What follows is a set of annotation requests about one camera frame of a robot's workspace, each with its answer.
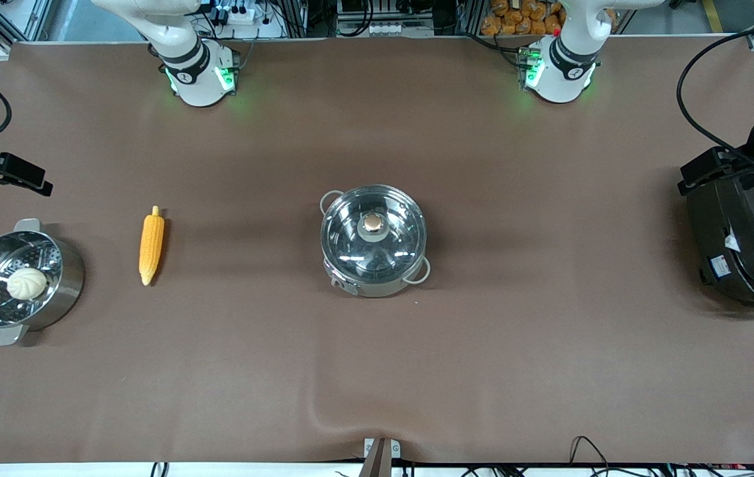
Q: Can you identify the glass pot lid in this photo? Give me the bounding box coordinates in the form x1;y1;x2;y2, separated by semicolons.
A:
321;185;428;282

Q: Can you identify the yellow corn cob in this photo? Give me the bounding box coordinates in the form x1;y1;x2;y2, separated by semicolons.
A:
138;205;166;287

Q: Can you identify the stainless steel cooking pot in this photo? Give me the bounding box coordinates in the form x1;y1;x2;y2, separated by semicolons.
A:
319;184;431;298

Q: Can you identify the black rice cooker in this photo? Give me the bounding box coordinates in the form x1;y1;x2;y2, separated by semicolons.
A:
685;162;754;313

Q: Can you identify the metal table edge bracket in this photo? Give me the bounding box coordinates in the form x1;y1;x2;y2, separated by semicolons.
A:
358;437;402;477

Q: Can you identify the brown table mat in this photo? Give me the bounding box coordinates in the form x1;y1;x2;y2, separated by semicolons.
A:
0;36;754;464

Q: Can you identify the white power strip with plugs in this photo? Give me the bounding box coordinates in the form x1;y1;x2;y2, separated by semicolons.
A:
218;2;286;39

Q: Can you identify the bag of orange snacks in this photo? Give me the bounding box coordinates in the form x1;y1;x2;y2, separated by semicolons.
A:
480;0;565;36

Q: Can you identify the white steamed bun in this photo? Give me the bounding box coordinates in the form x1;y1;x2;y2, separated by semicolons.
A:
6;268;48;301

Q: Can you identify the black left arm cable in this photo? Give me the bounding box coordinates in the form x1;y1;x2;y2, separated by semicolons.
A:
676;19;754;160

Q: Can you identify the black looped floor cable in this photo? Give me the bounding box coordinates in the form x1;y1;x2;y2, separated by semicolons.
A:
569;435;611;472

